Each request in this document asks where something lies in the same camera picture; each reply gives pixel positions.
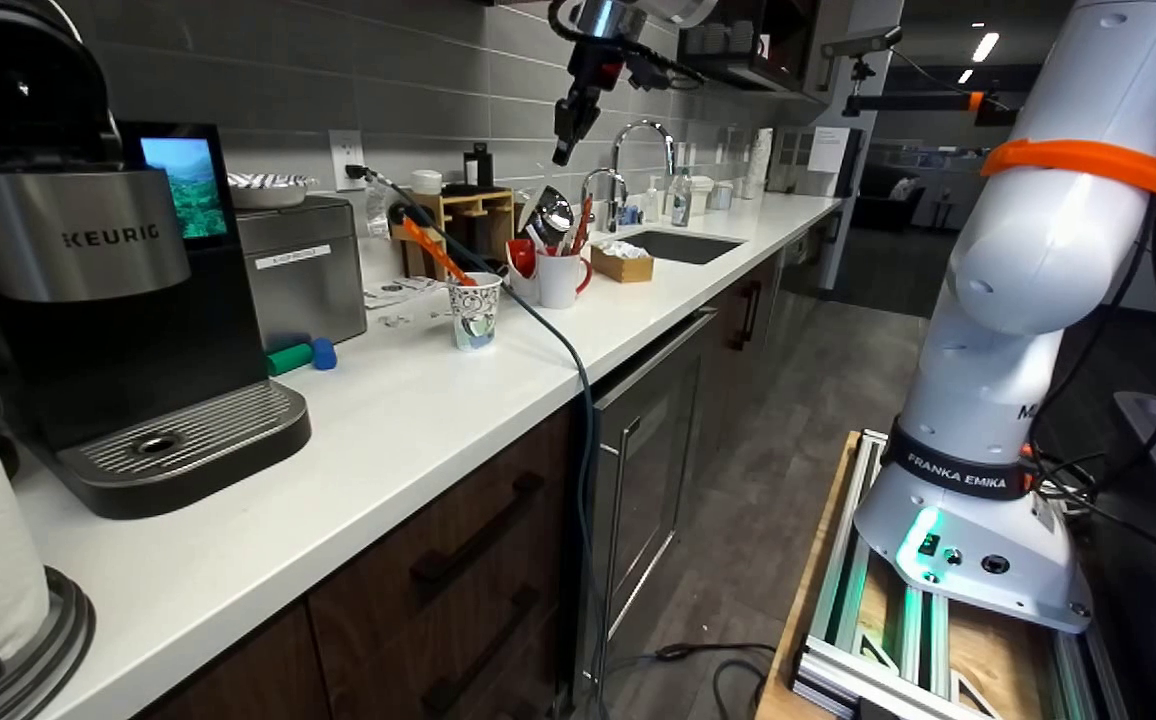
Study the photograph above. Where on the white wall outlet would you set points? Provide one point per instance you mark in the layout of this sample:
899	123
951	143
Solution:
344	144

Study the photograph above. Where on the orange stirrer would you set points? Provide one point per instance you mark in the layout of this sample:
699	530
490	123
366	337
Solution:
431	246

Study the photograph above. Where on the dark wood base cabinet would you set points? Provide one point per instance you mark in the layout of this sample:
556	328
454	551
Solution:
403	600

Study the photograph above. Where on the clear plastic cup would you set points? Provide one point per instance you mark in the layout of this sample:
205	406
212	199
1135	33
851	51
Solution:
473	322

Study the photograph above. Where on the small green cylinder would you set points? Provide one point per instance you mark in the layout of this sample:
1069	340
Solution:
290	357

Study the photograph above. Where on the black cylindrical container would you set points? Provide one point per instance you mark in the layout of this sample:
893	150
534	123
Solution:
477	165

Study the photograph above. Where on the ceiling light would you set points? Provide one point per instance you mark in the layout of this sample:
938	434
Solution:
986	46

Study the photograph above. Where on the loose white paper packets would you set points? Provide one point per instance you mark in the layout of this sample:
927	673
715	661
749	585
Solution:
403	303

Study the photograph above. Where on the silver metal canister box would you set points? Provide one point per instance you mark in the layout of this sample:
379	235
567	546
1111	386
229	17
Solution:
301	273

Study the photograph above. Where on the bottle beside sink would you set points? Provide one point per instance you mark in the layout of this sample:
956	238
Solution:
680	200

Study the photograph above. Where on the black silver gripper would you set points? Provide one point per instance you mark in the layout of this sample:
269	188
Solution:
590	65

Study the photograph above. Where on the wooden counter organizer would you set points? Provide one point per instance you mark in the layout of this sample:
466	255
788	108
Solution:
477	227

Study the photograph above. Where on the upper wall cabinet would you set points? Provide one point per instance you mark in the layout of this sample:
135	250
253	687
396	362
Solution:
763	40

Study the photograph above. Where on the white sugar packets pile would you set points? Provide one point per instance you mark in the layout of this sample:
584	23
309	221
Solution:
622	250

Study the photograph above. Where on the stainless dishwasher front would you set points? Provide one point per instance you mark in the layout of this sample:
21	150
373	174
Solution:
651	465

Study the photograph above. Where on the metal paper towel holder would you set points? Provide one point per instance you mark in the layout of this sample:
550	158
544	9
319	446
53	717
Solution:
51	640

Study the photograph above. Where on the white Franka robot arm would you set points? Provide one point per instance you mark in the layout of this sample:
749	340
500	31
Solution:
1042	264

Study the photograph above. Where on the chrome sink faucet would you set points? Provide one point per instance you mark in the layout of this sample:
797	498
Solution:
660	134

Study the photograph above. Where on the small patterned bowl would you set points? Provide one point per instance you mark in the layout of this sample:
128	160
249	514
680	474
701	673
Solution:
269	192

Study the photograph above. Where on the small white cup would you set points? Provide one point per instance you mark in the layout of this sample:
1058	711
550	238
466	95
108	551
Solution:
425	181

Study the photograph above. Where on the black Keurig coffee machine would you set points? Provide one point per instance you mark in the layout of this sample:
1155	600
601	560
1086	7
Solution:
108	335

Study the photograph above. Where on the red stirrer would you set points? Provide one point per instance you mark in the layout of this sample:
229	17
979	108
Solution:
582	227

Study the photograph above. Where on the aluminium robot stand frame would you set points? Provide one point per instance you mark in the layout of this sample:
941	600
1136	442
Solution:
871	664

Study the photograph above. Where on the small blue cap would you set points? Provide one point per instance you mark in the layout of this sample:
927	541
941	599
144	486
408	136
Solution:
326	355

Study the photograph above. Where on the dark kitchen sink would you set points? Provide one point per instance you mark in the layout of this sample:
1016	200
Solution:
680	246

